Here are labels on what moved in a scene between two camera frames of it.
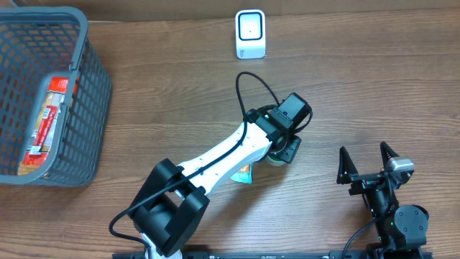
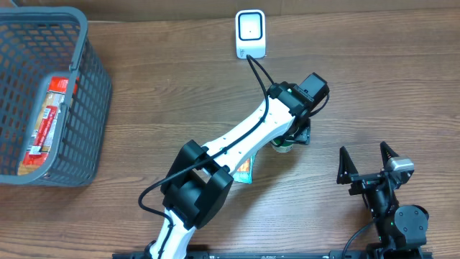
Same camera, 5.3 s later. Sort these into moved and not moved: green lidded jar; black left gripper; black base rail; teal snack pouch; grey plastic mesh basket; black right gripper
Moved: green lidded jar; black left gripper
Not moved: teal snack pouch; black base rail; grey plastic mesh basket; black right gripper
